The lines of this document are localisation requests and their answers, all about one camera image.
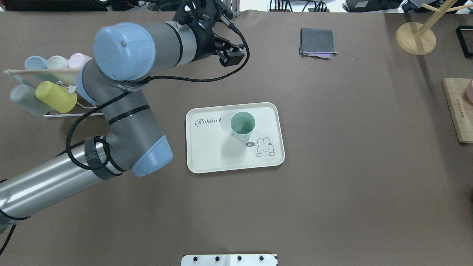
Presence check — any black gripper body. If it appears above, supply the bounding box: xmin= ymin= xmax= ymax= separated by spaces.
xmin=173 ymin=0 xmax=233 ymax=62

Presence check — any mint green cup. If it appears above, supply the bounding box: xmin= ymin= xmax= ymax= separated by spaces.
xmin=230 ymin=112 xmax=256 ymax=141

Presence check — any cream rabbit tray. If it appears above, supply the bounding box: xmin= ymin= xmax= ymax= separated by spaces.
xmin=185 ymin=102 xmax=285 ymax=174

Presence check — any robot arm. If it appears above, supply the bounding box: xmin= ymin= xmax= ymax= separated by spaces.
xmin=1 ymin=0 xmax=250 ymax=232

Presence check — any pink cup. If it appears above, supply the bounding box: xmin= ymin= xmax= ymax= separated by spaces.
xmin=69 ymin=53 xmax=92 ymax=68

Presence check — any yellow cup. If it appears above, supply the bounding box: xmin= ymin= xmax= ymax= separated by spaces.
xmin=35 ymin=81 xmax=78 ymax=113

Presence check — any light blue cup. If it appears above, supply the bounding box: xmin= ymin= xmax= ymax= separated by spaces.
xmin=24 ymin=55 xmax=59 ymax=83

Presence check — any grey cup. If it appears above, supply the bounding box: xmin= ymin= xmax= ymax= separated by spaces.
xmin=10 ymin=84 xmax=52 ymax=116

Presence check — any grey folded cloth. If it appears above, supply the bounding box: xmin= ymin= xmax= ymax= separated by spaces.
xmin=299 ymin=28 xmax=337 ymax=55

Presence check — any purple cloth under grey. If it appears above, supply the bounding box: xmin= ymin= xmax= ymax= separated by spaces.
xmin=301 ymin=52 xmax=333 ymax=59

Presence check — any wooden mug tree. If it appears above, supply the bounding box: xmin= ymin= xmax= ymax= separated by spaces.
xmin=395 ymin=0 xmax=473 ymax=56

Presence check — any bamboo cutting board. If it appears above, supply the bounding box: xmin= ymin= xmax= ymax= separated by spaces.
xmin=442 ymin=78 xmax=473 ymax=143

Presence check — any white wire cup rack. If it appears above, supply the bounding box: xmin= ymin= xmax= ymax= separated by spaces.
xmin=3 ymin=68 xmax=97 ymax=117

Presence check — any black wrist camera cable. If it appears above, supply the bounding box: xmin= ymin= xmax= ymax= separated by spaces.
xmin=0 ymin=15 xmax=251 ymax=255

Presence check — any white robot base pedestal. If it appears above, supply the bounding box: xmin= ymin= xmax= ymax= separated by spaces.
xmin=180 ymin=253 xmax=278 ymax=266

